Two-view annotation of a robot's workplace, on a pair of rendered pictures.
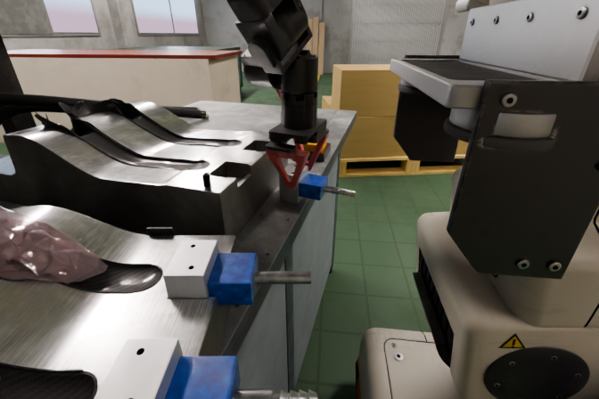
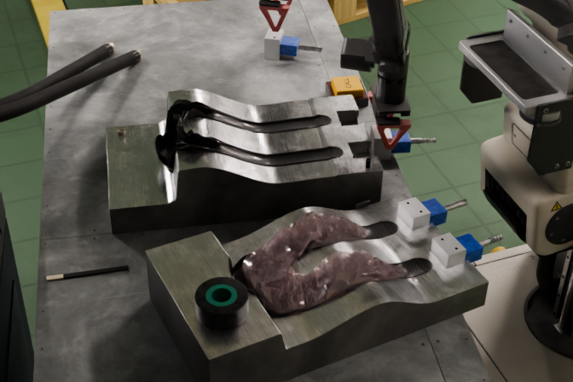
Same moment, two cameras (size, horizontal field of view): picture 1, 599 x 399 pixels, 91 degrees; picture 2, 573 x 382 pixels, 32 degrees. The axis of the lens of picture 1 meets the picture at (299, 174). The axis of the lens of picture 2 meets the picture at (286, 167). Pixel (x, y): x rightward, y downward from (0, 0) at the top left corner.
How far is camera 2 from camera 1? 1.57 m
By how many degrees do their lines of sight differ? 26
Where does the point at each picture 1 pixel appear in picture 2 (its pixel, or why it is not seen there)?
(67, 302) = (374, 244)
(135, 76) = not seen: outside the picture
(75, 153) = (241, 169)
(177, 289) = (418, 223)
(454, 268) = (519, 176)
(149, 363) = (449, 240)
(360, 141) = not seen: outside the picture
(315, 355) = not seen: hidden behind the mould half
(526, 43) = (545, 62)
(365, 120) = not seen: outside the picture
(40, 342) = (387, 257)
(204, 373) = (464, 240)
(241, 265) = (434, 205)
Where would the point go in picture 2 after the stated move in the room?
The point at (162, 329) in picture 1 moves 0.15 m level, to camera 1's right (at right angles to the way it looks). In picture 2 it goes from (425, 240) to (496, 215)
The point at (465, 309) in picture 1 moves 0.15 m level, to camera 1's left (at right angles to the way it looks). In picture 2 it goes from (532, 197) to (468, 219)
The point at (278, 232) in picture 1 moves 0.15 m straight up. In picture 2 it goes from (400, 187) to (407, 123)
